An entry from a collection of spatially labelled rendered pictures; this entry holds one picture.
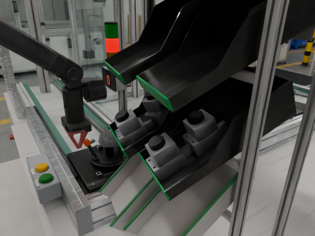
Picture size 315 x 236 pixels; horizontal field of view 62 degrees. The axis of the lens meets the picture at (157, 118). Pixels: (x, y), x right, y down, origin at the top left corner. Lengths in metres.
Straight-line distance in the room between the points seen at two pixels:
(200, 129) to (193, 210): 0.19
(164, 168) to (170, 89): 0.14
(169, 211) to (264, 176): 0.60
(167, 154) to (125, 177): 0.31
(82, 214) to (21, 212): 0.25
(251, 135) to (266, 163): 0.79
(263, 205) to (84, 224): 0.59
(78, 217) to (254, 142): 0.55
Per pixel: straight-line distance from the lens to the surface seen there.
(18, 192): 1.09
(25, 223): 0.96
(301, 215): 1.02
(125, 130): 0.56
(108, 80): 1.05
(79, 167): 0.94
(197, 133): 0.47
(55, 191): 0.93
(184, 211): 0.59
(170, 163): 0.47
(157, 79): 0.47
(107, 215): 0.86
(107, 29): 1.01
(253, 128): 0.43
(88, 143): 0.88
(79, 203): 0.82
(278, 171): 1.20
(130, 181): 0.73
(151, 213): 0.64
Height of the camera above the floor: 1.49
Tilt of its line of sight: 24 degrees down
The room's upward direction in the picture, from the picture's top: 1 degrees clockwise
